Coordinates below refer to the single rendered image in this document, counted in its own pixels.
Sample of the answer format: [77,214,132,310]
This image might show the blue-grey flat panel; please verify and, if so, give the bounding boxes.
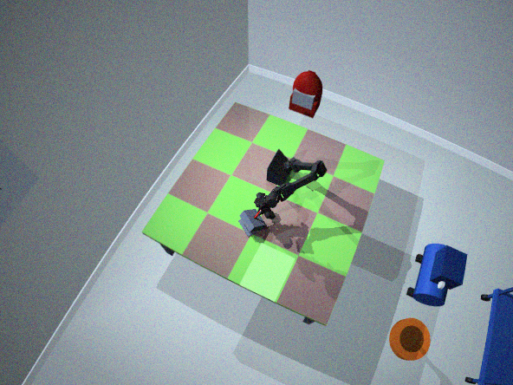
[238,209,266,237]

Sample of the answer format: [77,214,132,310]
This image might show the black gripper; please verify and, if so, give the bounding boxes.
[256,192,276,219]

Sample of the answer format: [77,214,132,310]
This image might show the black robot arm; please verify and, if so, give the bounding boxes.
[254,157,327,209]

